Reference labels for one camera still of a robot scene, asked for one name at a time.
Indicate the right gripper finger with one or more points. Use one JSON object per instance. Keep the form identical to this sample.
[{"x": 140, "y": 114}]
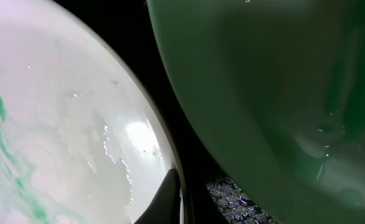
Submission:
[{"x": 165, "y": 206}]

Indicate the white plate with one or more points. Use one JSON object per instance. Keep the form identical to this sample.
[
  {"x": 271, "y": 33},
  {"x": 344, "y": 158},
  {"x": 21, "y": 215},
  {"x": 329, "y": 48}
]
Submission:
[{"x": 81, "y": 141}]

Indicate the mint green plate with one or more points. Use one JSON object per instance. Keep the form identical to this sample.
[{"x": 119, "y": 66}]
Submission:
[{"x": 275, "y": 90}]

